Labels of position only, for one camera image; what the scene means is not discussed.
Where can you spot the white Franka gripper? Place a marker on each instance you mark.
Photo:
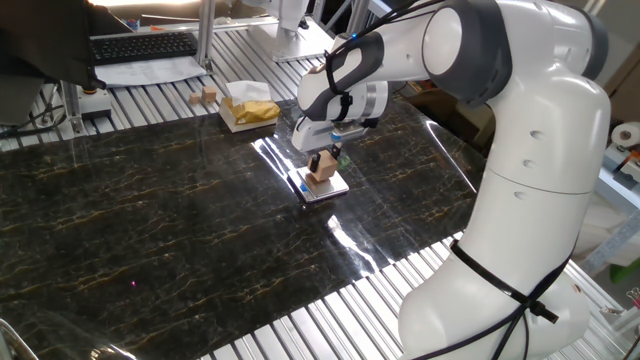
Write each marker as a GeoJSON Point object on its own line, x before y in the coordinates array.
{"type": "Point", "coordinates": [307, 137]}

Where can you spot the large wooden cube block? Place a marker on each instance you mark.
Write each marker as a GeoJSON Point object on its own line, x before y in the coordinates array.
{"type": "Point", "coordinates": [326, 167]}

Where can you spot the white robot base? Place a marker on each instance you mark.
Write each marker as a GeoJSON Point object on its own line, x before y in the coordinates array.
{"type": "Point", "coordinates": [290, 42]}

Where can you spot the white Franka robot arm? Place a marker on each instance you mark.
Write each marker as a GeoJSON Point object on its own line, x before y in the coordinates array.
{"type": "Point", "coordinates": [540, 175]}

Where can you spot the silver digital scale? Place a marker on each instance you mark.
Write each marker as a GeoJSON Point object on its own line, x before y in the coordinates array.
{"type": "Point", "coordinates": [330, 189]}

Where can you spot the yellow tissue box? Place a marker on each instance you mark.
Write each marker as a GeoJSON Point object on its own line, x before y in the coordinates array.
{"type": "Point", "coordinates": [250, 112]}

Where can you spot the small wooden cube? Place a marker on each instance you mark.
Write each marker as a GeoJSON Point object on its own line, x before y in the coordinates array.
{"type": "Point", "coordinates": [209, 94]}

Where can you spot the tiny wooden cube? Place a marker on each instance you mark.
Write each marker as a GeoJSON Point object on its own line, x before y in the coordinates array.
{"type": "Point", "coordinates": [194, 98]}

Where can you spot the white paper sheet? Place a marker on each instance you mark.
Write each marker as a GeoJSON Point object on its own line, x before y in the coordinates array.
{"type": "Point", "coordinates": [150, 72]}

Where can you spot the black marble pattern mat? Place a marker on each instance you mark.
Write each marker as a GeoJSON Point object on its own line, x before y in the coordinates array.
{"type": "Point", "coordinates": [150, 260]}

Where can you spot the black computer keyboard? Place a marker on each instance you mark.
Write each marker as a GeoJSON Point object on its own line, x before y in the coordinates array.
{"type": "Point", "coordinates": [142, 47]}

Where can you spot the white emergency stop box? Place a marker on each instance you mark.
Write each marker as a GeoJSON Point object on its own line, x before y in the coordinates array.
{"type": "Point", "coordinates": [95, 105]}

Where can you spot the white paper roll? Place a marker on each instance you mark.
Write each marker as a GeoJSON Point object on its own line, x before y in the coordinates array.
{"type": "Point", "coordinates": [627, 134]}

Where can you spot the grey box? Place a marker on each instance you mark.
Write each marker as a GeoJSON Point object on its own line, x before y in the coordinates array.
{"type": "Point", "coordinates": [17, 102]}

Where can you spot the green object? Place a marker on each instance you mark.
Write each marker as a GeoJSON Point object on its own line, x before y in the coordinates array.
{"type": "Point", "coordinates": [627, 272]}

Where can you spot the tall aluminium post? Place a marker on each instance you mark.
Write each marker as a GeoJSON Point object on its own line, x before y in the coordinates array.
{"type": "Point", "coordinates": [205, 35]}

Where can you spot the short aluminium post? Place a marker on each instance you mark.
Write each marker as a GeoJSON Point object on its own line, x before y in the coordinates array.
{"type": "Point", "coordinates": [72, 110]}

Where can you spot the curved metal chair rail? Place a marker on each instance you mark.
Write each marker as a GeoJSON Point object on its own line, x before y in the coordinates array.
{"type": "Point", "coordinates": [15, 335]}

